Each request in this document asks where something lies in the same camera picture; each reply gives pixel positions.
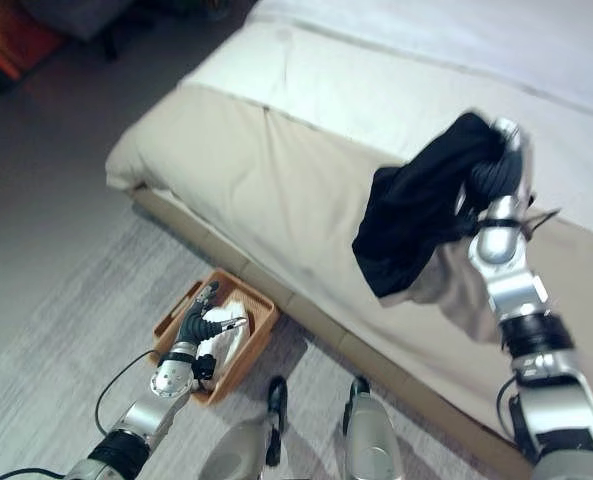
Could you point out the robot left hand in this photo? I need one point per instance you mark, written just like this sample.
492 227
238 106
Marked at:
194 326

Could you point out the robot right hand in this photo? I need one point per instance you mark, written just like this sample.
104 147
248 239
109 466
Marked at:
497 167

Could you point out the black garment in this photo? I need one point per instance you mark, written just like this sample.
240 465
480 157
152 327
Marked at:
418 210

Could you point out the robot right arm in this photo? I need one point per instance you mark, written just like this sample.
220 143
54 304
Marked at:
531 325

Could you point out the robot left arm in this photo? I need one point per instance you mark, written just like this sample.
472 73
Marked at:
141 410

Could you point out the orange plastic basket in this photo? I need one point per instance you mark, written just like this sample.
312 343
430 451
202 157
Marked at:
216 332

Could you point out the white garment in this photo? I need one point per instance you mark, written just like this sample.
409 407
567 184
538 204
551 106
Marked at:
226 335

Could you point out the bed with beige cover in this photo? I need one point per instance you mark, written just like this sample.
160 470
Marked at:
386 175

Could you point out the robot right leg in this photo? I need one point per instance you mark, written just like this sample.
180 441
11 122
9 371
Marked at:
371 435

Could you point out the dark grey chair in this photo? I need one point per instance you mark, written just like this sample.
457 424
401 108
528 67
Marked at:
83 20

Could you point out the red orange cushion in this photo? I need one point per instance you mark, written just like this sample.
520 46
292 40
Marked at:
11 40

